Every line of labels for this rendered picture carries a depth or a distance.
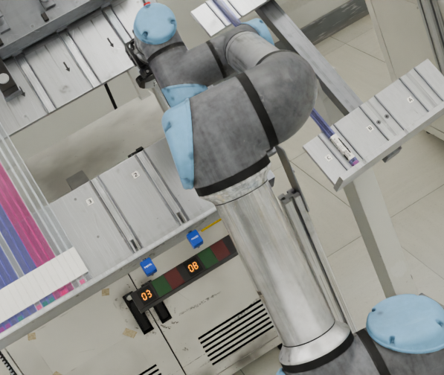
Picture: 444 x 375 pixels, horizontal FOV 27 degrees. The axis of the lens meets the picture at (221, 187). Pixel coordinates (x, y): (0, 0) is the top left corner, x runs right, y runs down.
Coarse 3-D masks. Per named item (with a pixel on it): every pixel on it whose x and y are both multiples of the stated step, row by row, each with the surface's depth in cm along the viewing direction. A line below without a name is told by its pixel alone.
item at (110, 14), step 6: (108, 12) 206; (114, 18) 205; (114, 24) 205; (120, 24) 205; (120, 30) 204; (126, 36) 204; (156, 84) 200; (156, 90) 201; (162, 96) 199; (168, 108) 199
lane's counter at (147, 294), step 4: (144, 288) 188; (148, 288) 188; (136, 292) 188; (140, 292) 188; (144, 292) 188; (148, 292) 188; (152, 292) 188; (140, 296) 188; (144, 296) 188; (148, 296) 188; (152, 296) 188; (144, 300) 187; (148, 300) 187; (152, 300) 187; (144, 304) 187
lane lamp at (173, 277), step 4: (168, 272) 189; (172, 272) 189; (176, 272) 189; (164, 276) 189; (168, 276) 189; (172, 276) 189; (176, 276) 189; (180, 276) 189; (168, 280) 189; (172, 280) 189; (176, 280) 189; (180, 280) 189; (172, 284) 188; (176, 284) 188; (180, 284) 188; (172, 288) 188
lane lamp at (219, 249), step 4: (220, 240) 191; (216, 244) 191; (220, 244) 191; (224, 244) 191; (212, 248) 191; (216, 248) 191; (220, 248) 191; (224, 248) 191; (216, 252) 190; (220, 252) 190; (224, 252) 190; (228, 252) 190; (216, 256) 190; (220, 256) 190; (224, 256) 190
